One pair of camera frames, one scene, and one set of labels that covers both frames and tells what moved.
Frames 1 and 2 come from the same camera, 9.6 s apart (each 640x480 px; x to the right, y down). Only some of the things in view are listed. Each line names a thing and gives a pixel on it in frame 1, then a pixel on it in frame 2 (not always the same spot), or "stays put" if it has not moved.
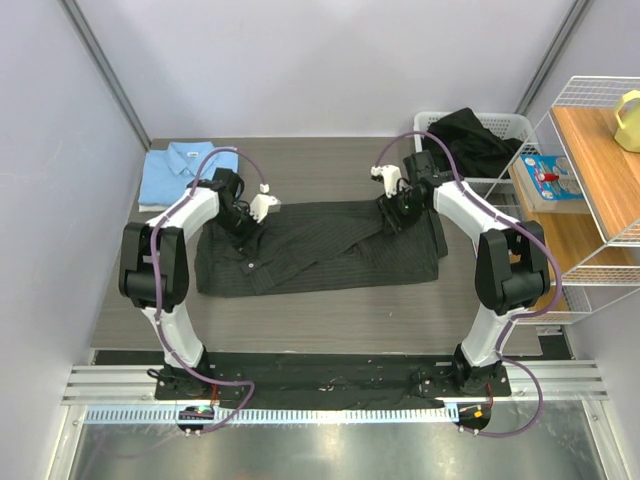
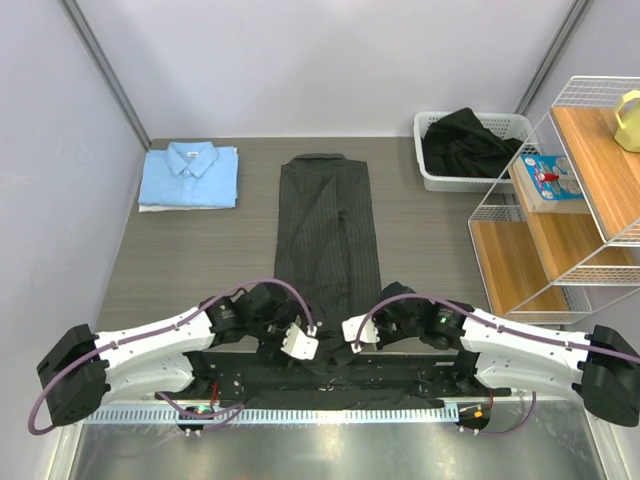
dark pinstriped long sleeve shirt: (316, 246) to (325, 245)
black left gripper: (241, 241) to (272, 350)
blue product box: (549, 184) stays put
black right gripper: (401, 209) to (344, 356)
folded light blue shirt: (167, 170) stays put
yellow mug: (629, 115) stays put
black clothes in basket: (479, 152) stays put
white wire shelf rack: (577, 179) stays put
